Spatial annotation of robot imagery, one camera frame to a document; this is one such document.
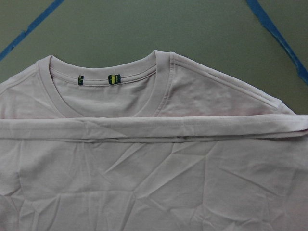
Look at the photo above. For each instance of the pink Snoopy t-shirt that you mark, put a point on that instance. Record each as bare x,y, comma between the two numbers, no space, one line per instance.
159,144

